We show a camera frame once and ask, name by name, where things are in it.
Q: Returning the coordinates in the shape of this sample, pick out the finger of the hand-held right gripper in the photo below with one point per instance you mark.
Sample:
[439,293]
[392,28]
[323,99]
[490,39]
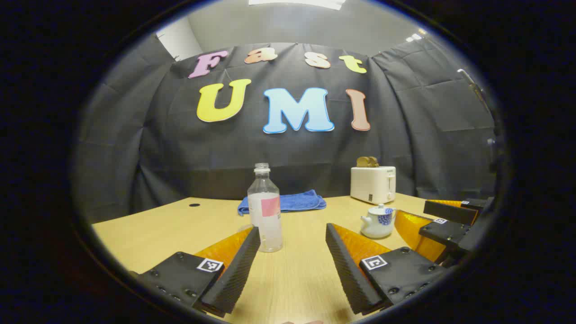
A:
[450,211]
[445,234]

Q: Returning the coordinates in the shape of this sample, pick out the white toaster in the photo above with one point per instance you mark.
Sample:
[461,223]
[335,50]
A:
[372,184]

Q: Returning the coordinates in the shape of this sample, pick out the black backdrop cloth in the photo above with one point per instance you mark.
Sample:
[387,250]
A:
[315,153]

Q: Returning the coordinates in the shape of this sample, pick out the brown toast slice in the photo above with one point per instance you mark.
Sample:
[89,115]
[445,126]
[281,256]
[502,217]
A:
[373,162]
[362,162]

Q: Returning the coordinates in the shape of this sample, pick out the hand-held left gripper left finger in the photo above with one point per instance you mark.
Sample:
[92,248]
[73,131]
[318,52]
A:
[234,270]

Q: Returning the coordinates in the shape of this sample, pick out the white blue-patterned teacup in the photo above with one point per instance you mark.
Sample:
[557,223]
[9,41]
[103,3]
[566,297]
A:
[375,227]

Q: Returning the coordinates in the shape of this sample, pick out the metal backdrop stand pole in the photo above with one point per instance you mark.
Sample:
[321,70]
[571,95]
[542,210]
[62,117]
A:
[470,83]

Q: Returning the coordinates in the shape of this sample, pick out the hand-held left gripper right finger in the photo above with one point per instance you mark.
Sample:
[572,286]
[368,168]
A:
[348,270]

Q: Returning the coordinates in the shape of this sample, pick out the blue folded towel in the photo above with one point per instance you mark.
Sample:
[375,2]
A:
[297,202]

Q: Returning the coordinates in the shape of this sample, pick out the clear plastic water bottle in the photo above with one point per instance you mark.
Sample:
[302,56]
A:
[265,225]

